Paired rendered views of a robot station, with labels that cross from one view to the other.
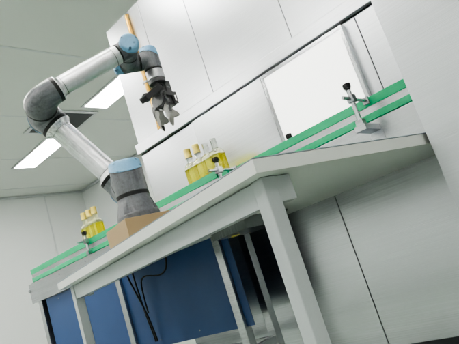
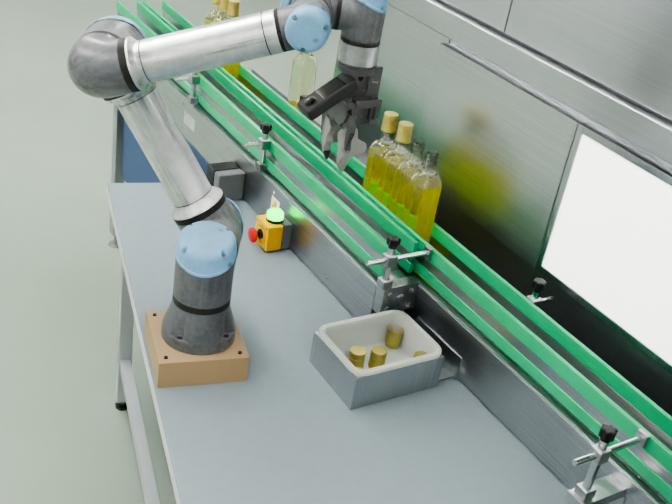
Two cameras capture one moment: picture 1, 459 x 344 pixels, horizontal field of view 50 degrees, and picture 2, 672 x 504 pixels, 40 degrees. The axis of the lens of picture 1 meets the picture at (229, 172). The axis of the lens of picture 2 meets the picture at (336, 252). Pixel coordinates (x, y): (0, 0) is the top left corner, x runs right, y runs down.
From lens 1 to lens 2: 146 cm
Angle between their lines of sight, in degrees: 44
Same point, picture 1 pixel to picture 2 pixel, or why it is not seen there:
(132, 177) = (205, 289)
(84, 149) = (160, 159)
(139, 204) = (197, 335)
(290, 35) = not seen: outside the picture
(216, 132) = (463, 110)
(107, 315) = not seen: hidden behind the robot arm
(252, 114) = (528, 161)
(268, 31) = (656, 57)
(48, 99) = (108, 93)
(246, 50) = (598, 37)
